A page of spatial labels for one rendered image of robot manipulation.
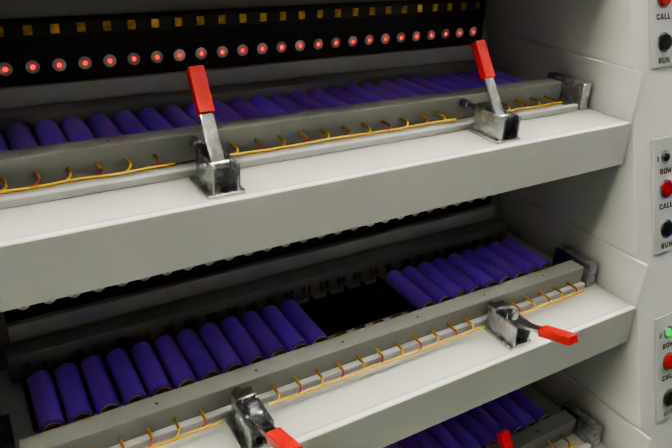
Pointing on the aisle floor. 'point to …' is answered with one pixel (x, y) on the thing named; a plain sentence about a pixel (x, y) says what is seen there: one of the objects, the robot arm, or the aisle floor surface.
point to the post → (531, 1)
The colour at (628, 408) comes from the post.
